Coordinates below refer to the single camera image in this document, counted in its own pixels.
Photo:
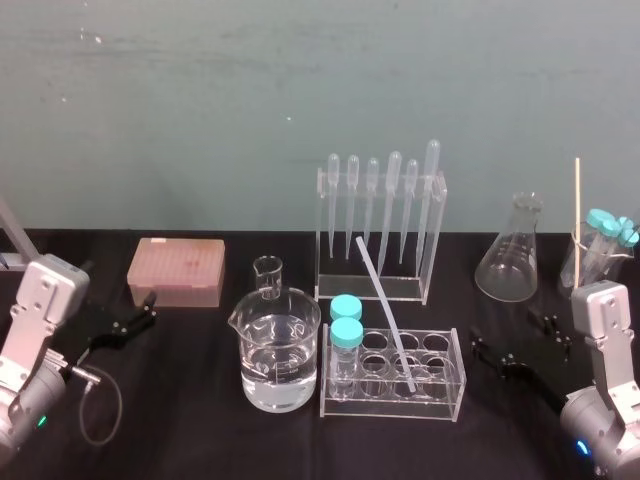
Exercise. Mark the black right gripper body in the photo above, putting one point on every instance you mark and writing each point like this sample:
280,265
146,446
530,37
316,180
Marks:
545,375

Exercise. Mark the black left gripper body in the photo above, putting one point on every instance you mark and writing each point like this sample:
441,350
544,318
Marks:
95,332

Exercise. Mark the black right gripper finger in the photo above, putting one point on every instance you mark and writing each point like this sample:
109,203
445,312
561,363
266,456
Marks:
554,332
495,356

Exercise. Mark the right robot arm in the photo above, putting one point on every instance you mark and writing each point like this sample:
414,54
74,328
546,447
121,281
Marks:
600,311

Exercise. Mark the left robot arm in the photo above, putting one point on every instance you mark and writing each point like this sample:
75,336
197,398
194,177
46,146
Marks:
46,286

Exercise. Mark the clear glass stirring rod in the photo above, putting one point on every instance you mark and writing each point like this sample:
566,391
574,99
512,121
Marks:
384,300

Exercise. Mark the pink pipette tip box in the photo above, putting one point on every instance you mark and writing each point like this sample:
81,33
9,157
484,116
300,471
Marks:
175,270

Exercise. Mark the clear glass conical flask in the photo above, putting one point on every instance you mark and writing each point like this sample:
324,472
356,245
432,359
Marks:
510,270

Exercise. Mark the glass beaker holding tubes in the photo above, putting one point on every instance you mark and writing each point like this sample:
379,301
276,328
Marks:
595,265

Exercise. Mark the clear acrylic tube rack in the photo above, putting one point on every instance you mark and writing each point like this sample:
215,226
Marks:
400,400

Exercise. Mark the teal capped sample tube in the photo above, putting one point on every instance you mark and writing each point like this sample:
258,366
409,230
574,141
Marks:
346,340
345,306
625,230
601,222
636,235

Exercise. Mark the black table cloth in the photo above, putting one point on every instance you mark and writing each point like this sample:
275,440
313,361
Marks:
190,430

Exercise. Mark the thin wooden stick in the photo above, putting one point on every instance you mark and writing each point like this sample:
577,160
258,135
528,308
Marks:
577,210

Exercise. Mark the small empty glass beaker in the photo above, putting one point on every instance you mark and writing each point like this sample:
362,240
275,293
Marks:
268,280

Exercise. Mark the clear acrylic pipette stand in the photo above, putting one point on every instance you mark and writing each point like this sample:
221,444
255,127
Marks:
370,287

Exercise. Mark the large glass beaker with water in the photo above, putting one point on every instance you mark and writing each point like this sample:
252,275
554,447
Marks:
277,360

